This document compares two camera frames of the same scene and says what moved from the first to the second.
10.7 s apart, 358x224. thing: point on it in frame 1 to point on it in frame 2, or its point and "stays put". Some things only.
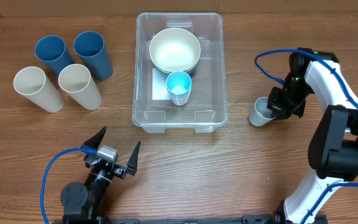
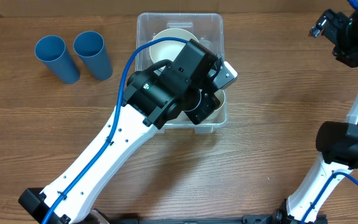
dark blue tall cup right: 89,45 stays put
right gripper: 276,103 to 352,55
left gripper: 132,162 to 201,97
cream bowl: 174,49 stays put
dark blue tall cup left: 51,50 stays put
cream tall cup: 76,80 to 220,96
